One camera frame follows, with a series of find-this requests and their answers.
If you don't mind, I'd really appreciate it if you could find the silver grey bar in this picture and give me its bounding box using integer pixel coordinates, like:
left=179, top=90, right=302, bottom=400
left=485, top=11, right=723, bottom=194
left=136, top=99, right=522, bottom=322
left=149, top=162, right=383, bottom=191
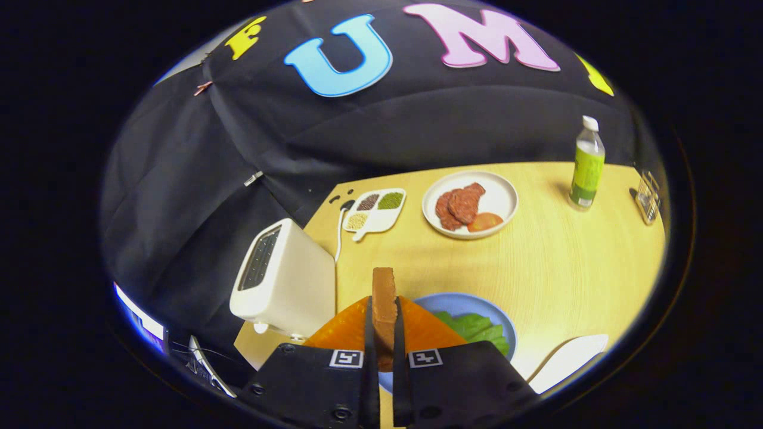
left=188, top=335, right=238, bottom=399

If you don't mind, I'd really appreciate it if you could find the white divided seasoning dish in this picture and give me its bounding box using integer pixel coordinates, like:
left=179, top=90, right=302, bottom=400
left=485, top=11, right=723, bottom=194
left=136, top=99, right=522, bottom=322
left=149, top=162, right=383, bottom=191
left=342, top=188, right=407, bottom=242

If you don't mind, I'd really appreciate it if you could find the toasted bread slice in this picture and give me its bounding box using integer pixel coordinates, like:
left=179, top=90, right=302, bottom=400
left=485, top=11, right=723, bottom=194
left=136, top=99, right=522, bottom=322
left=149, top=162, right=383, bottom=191
left=372, top=267, right=398, bottom=373

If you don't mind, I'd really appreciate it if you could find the green label water bottle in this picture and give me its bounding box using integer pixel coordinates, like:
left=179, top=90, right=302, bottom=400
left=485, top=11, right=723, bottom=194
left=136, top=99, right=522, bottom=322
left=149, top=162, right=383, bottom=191
left=568, top=115, right=606, bottom=210

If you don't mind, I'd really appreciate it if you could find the white square plate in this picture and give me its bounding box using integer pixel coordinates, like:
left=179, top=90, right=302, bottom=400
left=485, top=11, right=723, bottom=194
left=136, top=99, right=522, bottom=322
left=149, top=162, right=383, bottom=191
left=528, top=334, right=610, bottom=395

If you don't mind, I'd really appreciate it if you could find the green lettuce leaf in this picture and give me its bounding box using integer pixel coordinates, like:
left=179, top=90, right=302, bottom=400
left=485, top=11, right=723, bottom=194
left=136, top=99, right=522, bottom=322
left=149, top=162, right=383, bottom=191
left=434, top=311, right=511, bottom=357

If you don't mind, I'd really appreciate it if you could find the blue plate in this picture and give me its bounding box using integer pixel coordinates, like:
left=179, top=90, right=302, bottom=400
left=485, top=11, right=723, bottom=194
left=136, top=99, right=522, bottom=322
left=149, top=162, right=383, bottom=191
left=379, top=292, right=518, bottom=394

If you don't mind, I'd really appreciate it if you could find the black backdrop cloth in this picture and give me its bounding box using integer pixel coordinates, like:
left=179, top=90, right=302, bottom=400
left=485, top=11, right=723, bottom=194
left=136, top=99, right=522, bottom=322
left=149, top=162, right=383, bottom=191
left=101, top=0, right=641, bottom=382

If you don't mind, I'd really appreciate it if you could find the round white plate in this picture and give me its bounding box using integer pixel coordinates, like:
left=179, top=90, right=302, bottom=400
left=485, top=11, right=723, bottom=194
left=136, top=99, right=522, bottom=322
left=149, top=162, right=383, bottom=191
left=421, top=170, right=519, bottom=240

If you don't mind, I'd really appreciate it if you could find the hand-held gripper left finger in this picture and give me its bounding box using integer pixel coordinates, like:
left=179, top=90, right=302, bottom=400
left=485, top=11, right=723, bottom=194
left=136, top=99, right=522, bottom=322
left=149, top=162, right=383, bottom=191
left=238, top=296, right=380, bottom=428

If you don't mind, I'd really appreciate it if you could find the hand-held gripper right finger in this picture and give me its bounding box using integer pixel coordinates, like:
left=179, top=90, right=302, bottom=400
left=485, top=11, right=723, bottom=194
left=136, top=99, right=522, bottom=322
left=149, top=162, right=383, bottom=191
left=392, top=296, right=540, bottom=428

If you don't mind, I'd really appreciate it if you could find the orange tomato slice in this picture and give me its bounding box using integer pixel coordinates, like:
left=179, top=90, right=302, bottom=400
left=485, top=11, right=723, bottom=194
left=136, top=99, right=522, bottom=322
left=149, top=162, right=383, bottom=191
left=467, top=212, right=504, bottom=233

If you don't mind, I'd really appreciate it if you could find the white toaster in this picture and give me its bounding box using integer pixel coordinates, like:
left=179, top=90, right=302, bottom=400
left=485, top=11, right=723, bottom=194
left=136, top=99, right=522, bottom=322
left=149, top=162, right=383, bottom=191
left=229, top=218, right=336, bottom=340

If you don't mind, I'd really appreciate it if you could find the metal wire basket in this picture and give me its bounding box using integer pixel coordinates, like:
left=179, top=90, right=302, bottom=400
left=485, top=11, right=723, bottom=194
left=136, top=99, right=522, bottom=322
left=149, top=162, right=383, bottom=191
left=633, top=170, right=661, bottom=226

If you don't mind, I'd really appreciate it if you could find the brown meat slice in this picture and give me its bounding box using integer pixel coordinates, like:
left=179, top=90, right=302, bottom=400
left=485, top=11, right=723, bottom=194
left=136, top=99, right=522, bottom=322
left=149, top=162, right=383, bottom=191
left=448, top=182, right=486, bottom=226
left=435, top=191, right=463, bottom=232

